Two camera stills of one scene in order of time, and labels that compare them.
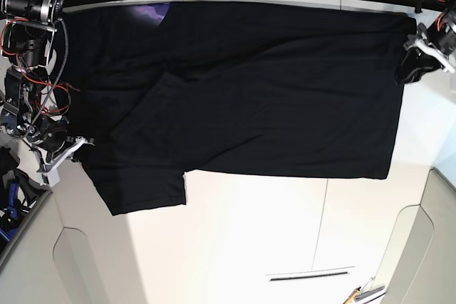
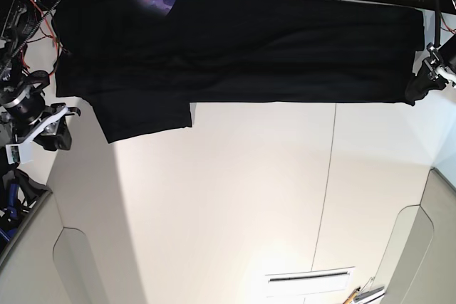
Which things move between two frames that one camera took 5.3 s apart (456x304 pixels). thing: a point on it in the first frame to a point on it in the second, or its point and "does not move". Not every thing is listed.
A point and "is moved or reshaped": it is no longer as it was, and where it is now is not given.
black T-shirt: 159,90 is moved or reshaped
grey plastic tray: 418,265 does not move
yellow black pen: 353,295 does not move
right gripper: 437,41 to 437,66
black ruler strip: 308,276 does not move
